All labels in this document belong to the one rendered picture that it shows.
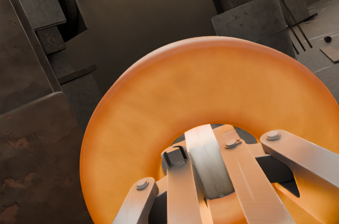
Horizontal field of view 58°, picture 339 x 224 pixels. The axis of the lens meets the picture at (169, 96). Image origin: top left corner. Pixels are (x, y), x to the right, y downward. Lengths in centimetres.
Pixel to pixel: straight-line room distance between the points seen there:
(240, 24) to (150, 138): 242
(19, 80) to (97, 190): 30
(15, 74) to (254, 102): 36
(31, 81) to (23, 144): 10
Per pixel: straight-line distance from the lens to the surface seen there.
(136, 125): 17
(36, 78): 47
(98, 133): 17
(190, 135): 16
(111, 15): 716
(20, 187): 42
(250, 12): 256
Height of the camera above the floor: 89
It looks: 11 degrees down
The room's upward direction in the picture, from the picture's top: 22 degrees counter-clockwise
